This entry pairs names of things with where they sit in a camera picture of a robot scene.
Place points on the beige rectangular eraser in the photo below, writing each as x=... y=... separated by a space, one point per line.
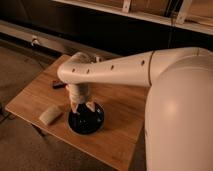
x=50 y=115

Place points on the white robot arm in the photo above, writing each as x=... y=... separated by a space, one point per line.
x=179 y=106

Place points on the white wall socket left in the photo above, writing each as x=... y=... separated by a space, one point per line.
x=34 y=41

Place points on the black rectangular brush block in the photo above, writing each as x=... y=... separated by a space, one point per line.
x=57 y=85

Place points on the wooden table board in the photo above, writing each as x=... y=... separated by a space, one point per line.
x=114 y=143

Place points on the black round bowl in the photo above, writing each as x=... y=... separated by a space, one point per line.
x=85 y=121

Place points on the white wooden shelf frame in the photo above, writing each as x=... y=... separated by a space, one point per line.
x=193 y=15

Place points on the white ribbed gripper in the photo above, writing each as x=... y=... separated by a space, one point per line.
x=78 y=94

